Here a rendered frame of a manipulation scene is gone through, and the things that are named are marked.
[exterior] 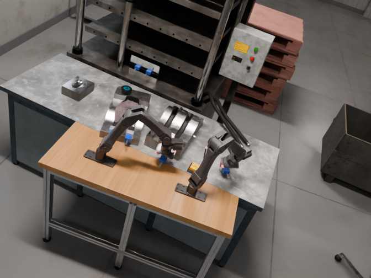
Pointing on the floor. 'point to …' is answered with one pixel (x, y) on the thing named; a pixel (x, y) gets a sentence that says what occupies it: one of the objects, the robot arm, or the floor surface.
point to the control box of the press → (244, 59)
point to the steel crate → (348, 148)
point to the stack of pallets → (272, 57)
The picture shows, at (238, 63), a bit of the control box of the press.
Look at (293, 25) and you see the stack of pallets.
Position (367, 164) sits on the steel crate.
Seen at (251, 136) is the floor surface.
